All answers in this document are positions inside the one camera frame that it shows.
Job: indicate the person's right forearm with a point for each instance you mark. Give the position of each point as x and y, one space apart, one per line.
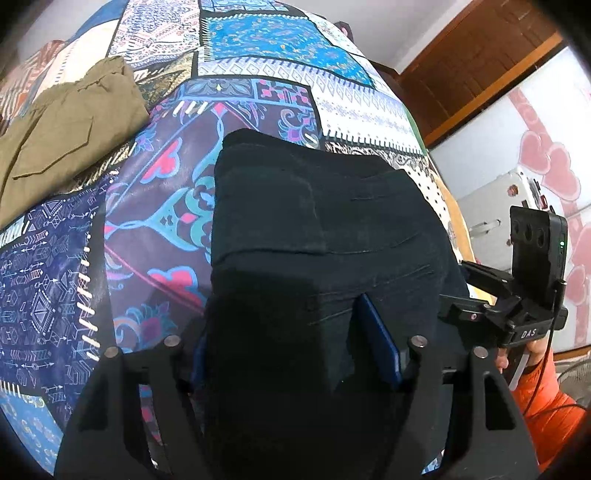
549 415

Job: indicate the blue patchwork printed blanket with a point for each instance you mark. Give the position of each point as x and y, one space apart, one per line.
152 184

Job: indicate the person's right hand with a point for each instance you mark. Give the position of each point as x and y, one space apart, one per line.
538 348

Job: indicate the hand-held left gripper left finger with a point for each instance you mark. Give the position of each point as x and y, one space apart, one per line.
199 364

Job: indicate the standing fan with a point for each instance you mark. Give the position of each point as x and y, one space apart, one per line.
577 378

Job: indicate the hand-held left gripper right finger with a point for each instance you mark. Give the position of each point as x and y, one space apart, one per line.
383 341

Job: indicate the mustard bed sheet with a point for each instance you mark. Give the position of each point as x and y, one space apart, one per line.
459 230

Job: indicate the black pants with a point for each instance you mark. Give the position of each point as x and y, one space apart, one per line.
314 258

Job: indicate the olive green folded pants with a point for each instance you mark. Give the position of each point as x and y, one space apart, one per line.
64 138

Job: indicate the brown wooden door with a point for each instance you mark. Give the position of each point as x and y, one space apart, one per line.
471 69

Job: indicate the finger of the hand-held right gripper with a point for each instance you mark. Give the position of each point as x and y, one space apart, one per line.
471 314
489 279

